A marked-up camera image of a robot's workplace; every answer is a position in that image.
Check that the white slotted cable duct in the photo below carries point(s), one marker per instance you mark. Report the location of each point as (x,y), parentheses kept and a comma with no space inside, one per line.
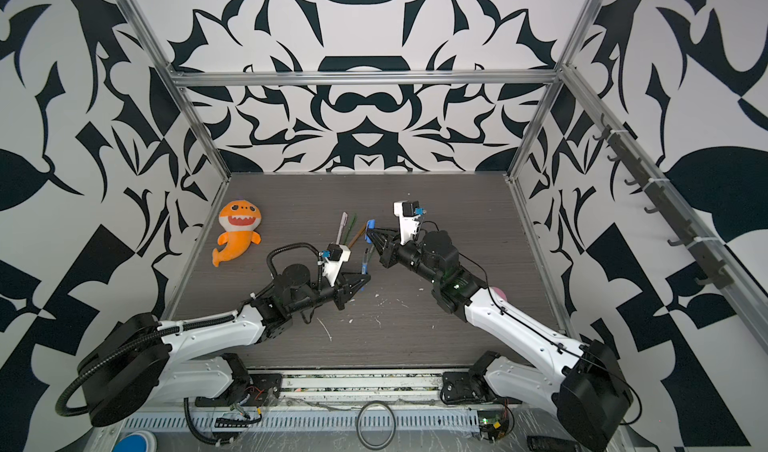
(374,420)

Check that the orange pen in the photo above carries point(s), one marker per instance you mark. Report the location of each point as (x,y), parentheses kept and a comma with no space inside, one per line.
(354,242)

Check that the black device bottom right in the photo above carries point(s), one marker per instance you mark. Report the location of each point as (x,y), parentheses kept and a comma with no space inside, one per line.
(537,443)

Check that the orange shark plush toy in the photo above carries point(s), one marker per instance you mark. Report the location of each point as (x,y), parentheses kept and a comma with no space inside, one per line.
(239,220)

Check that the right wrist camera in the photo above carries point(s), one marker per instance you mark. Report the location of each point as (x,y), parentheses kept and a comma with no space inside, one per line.
(409,214)

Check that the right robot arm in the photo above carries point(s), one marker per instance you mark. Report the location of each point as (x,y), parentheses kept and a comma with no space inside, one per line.
(580,383)

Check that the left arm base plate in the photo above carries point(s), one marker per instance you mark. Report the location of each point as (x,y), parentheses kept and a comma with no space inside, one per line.
(258,390)

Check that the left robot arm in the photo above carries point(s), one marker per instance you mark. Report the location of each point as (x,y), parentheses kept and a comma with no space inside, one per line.
(145,360)

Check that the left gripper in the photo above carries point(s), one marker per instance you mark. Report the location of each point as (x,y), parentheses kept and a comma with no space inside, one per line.
(344,292)

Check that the green lit circuit board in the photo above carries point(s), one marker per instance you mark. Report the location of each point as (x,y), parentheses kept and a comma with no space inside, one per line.
(495,425)

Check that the pink round button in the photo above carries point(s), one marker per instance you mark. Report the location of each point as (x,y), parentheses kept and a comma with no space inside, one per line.
(499,293)

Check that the wall hook rail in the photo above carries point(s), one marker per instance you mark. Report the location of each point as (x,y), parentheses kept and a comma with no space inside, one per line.
(668,202)

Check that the blue pen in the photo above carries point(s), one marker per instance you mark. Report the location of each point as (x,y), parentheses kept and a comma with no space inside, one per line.
(366,259)

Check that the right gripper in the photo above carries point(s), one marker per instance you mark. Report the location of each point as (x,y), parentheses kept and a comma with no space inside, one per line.
(390,254)

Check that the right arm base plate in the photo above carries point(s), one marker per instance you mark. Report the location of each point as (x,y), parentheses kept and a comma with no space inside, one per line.
(466,388)

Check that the blue round button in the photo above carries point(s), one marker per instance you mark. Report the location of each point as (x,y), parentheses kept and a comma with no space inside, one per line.
(139,441)

